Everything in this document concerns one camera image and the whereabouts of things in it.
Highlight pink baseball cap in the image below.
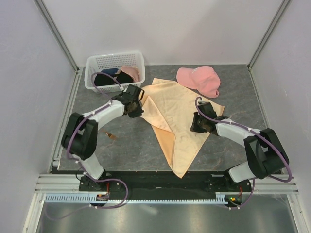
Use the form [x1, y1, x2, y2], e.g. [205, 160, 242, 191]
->
[176, 66, 221, 98]

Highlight right aluminium frame post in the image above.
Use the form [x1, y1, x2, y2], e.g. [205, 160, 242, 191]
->
[247, 0, 292, 71]

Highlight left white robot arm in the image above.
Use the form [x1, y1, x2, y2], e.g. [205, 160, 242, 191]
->
[61, 84, 145, 191]

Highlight black cap in basket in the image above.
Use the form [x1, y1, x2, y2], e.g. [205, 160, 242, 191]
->
[94, 72, 134, 86]

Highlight blue cap in basket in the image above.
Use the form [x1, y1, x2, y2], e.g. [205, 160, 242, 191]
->
[101, 68, 119, 76]

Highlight peach cloth napkin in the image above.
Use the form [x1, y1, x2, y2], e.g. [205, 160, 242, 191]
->
[141, 78, 210, 178]

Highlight orange handled fork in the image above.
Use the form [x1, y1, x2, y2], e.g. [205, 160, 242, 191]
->
[104, 132, 117, 140]

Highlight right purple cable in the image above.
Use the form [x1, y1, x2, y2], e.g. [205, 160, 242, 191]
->
[195, 96, 292, 211]

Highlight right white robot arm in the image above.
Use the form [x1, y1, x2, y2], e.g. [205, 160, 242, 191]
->
[190, 98, 292, 191]

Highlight left aluminium frame post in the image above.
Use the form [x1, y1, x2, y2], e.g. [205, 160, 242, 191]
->
[34, 0, 79, 73]

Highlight white plastic basket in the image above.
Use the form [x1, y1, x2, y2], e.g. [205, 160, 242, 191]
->
[84, 51, 145, 93]

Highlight aluminium frame post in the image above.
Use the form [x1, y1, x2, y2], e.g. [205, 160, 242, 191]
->
[247, 0, 292, 71]
[34, 0, 79, 73]

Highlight white slotted cable duct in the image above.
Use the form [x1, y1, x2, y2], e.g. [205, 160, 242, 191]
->
[45, 193, 234, 204]

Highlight aluminium front rail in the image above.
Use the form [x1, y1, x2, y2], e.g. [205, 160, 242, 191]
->
[35, 174, 299, 195]

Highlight light pink cap in basket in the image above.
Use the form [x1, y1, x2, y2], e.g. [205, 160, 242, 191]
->
[121, 66, 140, 82]

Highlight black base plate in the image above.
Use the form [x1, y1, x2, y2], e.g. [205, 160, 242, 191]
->
[79, 171, 252, 199]

